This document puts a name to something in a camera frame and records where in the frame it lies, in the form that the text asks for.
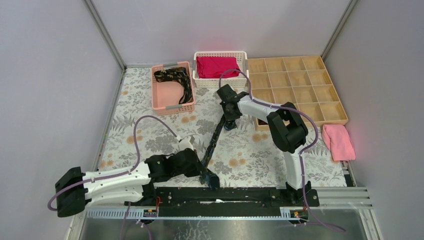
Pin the black gold necktie in basket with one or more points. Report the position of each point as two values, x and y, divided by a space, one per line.
178 75

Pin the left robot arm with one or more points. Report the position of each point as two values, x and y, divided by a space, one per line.
76 190

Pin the wooden compartment tray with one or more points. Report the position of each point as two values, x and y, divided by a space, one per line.
301 80

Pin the pink folded cloth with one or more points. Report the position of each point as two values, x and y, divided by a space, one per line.
338 141

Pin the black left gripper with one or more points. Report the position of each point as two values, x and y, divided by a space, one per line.
201 170

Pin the blue floral necktie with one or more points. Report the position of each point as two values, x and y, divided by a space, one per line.
208 177

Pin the red folded cloth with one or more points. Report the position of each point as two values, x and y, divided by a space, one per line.
212 67

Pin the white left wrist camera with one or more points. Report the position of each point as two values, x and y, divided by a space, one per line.
186 143

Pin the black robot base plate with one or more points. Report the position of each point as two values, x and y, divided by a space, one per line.
225 202

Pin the white slotted cable duct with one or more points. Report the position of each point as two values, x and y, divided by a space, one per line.
120 213

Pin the floral table mat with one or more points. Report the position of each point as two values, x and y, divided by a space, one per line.
243 157

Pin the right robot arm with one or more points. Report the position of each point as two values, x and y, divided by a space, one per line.
286 126

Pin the pink plastic basket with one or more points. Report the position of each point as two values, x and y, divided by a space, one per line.
166 95

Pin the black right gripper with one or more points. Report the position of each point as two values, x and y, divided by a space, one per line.
230 117

